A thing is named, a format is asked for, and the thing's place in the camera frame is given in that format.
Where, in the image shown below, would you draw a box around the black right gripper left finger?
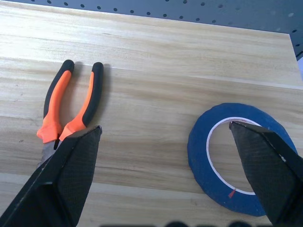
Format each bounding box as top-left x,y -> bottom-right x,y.
0,125 -> 103,227

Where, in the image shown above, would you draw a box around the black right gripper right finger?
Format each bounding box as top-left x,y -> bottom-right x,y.
229,121 -> 303,225

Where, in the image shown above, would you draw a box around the blue tape roll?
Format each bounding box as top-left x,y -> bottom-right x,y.
187,102 -> 299,218

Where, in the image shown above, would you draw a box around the orange and black pliers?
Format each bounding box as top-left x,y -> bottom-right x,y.
36,59 -> 105,169

